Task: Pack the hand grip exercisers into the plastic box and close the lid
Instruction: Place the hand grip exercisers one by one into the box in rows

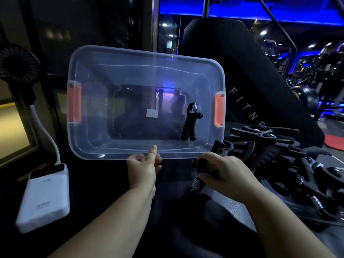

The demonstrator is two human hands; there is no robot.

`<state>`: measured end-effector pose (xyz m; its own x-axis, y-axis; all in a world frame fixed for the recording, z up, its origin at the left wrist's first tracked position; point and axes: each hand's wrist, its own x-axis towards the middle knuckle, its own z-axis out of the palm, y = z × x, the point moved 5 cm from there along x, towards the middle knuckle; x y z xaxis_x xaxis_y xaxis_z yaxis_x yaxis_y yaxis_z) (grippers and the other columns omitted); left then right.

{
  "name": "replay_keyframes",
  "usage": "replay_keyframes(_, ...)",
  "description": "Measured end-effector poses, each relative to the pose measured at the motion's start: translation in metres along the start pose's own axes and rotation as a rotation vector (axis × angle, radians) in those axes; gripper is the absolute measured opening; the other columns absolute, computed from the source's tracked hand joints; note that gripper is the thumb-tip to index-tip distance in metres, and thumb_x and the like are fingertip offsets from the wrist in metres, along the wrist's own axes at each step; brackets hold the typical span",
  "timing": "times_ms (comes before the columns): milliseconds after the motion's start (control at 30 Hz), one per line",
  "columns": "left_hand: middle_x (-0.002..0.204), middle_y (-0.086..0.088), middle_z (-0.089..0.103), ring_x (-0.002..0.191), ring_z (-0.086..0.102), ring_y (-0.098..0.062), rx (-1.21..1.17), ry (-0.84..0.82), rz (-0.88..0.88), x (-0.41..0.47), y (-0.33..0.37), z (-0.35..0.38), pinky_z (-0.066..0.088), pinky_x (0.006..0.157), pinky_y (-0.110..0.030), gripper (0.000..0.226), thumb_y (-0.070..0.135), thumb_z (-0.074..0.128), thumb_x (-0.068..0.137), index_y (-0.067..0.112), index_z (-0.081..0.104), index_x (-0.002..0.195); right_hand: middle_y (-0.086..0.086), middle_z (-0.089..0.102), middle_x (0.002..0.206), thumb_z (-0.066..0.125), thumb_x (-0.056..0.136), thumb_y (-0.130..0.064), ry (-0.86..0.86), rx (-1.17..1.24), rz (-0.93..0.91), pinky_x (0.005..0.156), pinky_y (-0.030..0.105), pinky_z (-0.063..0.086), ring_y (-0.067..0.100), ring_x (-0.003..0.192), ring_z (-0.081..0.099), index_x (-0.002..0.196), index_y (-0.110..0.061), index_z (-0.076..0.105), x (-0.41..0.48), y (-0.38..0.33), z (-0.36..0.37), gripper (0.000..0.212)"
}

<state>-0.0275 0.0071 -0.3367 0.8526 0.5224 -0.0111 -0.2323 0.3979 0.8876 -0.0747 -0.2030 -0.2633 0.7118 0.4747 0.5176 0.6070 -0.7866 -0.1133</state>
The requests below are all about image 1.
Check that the black exercise ball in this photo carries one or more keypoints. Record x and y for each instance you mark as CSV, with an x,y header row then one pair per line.
x,y
306,96

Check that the person's left forearm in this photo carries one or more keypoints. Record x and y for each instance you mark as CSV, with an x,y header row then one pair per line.
x,y
113,225

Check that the black hand grip exerciser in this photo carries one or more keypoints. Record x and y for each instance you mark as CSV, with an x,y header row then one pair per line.
x,y
204,165
191,111

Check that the white power bank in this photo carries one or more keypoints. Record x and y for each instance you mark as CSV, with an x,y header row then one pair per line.
x,y
43,198

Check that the small black fan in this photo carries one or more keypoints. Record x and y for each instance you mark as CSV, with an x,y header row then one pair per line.
x,y
18,64

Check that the person's right forearm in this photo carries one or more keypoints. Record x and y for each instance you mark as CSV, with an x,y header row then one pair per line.
x,y
282,225

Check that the red floor mat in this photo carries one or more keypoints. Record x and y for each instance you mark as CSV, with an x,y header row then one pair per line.
x,y
335,143

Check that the person's left hand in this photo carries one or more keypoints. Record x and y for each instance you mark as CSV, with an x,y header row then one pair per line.
x,y
141,170

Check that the person's right hand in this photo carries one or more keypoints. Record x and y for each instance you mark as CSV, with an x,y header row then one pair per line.
x,y
231,174

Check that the black gym machines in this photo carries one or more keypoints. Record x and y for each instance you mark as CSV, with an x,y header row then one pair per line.
x,y
319,67

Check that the person's right fingers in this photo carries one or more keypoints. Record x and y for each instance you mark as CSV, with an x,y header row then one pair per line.
x,y
212,161

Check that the person's left thumb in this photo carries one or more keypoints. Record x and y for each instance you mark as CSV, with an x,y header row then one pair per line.
x,y
152,155

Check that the pile of black grip trainers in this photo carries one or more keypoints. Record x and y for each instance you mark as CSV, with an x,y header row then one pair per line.
x,y
270,155

